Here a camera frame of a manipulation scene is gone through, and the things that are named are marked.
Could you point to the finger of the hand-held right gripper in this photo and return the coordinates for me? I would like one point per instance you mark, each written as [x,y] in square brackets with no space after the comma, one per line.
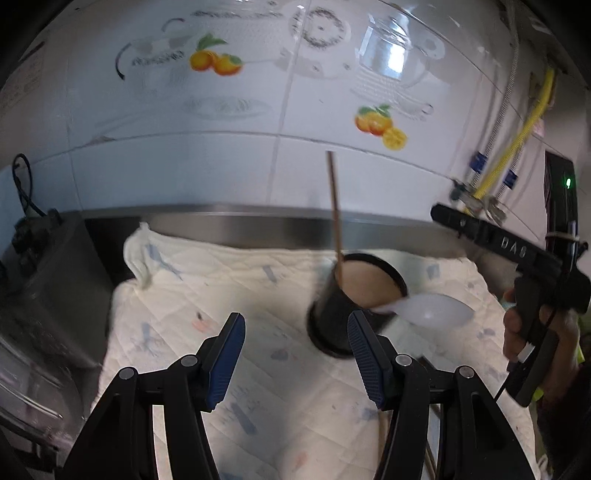
[461,224]

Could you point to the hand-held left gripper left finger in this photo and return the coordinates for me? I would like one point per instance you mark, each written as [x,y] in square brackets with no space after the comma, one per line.
[225,364]

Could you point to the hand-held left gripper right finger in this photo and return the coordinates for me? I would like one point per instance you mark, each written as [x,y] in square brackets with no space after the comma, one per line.
[367,364]

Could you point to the black utensil holder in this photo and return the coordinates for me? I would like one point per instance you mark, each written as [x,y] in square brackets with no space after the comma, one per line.
[334,318]

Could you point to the white plastic spoon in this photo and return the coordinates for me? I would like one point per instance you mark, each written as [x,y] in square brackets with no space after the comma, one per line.
[434,311]

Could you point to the person's right forearm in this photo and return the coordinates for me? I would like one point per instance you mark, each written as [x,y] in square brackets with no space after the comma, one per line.
[568,429]

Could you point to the person's right hand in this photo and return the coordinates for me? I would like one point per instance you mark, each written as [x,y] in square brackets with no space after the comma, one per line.
[513,332]

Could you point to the metal valve with teal knob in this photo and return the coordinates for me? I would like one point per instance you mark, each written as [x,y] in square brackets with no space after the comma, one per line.
[459,191]

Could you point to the plain metal valve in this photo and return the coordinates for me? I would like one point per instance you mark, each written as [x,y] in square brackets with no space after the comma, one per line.
[493,208]

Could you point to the blue pipe clip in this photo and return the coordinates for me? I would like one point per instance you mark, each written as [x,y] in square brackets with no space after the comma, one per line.
[478,162]
[509,179]

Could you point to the white quilted printed cloth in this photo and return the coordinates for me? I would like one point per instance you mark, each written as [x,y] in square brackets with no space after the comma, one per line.
[277,295]

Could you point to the black kitchen appliance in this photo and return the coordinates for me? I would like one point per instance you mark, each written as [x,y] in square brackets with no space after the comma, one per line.
[51,295]

